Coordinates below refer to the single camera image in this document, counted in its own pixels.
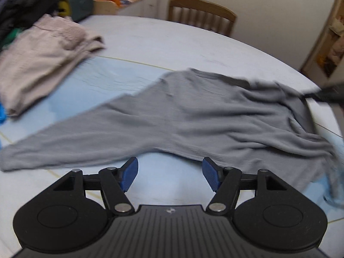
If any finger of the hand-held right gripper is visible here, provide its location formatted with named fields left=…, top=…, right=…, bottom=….
left=304, top=83, right=344, bottom=104

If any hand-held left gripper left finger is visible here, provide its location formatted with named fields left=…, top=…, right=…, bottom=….
left=51, top=157, right=139, bottom=216

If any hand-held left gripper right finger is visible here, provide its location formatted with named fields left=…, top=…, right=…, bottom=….
left=202, top=157, right=292, bottom=216

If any grey knit long-sleeve top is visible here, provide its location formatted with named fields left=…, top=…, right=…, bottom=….
left=0, top=68, right=344, bottom=207

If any pile of dark clothes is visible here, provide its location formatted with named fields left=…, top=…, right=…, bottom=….
left=0, top=0, right=63, bottom=49

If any beige folded garment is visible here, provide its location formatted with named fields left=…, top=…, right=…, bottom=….
left=0, top=13, right=106, bottom=117

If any brown wooden chair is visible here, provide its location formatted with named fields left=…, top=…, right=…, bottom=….
left=167, top=0, right=237, bottom=37

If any white sideboard with wood top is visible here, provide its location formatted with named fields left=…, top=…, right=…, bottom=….
left=93, top=0, right=160, bottom=19

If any dark green storage box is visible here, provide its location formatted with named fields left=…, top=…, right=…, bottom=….
left=58, top=0, right=94, bottom=22

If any green garment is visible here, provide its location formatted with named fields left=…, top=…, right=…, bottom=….
left=1, top=28, right=23, bottom=50

